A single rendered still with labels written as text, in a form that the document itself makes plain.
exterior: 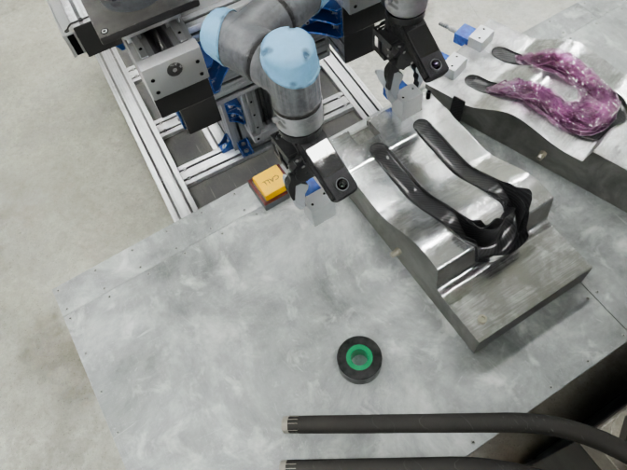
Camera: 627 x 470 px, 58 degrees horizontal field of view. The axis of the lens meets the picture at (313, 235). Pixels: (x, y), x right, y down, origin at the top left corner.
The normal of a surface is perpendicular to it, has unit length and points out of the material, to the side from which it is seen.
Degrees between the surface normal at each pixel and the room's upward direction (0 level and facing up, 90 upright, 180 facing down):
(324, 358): 0
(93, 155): 0
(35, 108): 0
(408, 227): 28
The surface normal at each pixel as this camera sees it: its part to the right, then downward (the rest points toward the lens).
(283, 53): -0.07, -0.49
